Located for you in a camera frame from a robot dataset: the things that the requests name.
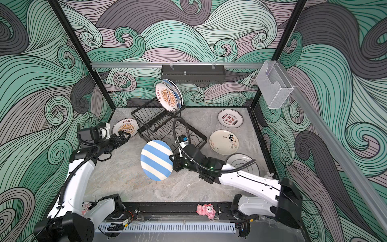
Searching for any black rimmed white plate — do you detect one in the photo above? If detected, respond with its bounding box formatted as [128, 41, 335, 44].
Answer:
[226, 153, 260, 176]

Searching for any pink plush toy centre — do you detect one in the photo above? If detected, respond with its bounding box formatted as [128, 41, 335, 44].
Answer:
[196, 204, 216, 220]

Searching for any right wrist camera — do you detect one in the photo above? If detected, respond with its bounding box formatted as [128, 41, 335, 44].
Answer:
[177, 135, 189, 148]

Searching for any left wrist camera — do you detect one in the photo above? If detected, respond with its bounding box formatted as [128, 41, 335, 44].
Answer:
[97, 123, 111, 141]

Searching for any red patterned white plate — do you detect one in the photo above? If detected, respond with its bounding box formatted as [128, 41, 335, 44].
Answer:
[217, 109, 244, 128]

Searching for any white rabbit pink stand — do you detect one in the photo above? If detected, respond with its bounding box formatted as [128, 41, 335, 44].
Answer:
[264, 172, 274, 179]

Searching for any pink plush toy left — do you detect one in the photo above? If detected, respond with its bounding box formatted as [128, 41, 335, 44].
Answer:
[81, 202, 92, 216]

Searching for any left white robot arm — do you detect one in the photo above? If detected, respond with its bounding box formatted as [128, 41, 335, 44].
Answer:
[33, 123, 132, 242]

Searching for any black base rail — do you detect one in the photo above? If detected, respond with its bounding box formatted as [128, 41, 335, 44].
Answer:
[90, 201, 300, 221]

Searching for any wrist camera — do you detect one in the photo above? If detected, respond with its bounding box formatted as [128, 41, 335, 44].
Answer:
[97, 123, 111, 141]
[177, 135, 189, 148]

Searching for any cream cartoon plate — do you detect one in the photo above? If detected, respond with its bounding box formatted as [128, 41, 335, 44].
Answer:
[209, 130, 239, 155]

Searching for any blue striped plate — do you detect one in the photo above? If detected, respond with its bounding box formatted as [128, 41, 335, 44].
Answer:
[140, 140, 173, 181]
[162, 79, 183, 110]

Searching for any clear acrylic wall holder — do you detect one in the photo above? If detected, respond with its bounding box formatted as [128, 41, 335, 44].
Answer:
[256, 60, 294, 109]

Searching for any aluminium rail wall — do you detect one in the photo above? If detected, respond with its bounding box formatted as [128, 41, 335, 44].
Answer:
[90, 62, 264, 69]
[276, 62, 387, 232]

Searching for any aluminium rail back wall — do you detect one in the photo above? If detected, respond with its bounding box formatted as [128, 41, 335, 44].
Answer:
[90, 62, 264, 69]

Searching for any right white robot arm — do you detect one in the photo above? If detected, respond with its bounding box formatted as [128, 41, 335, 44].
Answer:
[170, 118, 305, 228]

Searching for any black wire dish rack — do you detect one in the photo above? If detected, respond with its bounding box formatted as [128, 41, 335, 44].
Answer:
[131, 98, 207, 153]

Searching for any orange sunburst plate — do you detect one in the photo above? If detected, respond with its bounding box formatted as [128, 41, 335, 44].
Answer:
[155, 83, 178, 112]
[112, 118, 139, 136]

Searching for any white slotted cable duct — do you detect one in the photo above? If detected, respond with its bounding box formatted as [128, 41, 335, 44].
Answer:
[95, 222, 236, 234]

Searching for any aluminium rail right wall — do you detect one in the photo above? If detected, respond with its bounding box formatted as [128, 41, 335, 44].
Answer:
[276, 62, 387, 232]

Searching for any black perforated wall shelf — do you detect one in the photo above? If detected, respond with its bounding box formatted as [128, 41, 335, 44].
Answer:
[160, 65, 226, 84]

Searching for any pink plush toy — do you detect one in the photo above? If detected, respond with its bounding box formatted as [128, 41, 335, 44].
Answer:
[81, 202, 92, 216]
[196, 204, 216, 220]

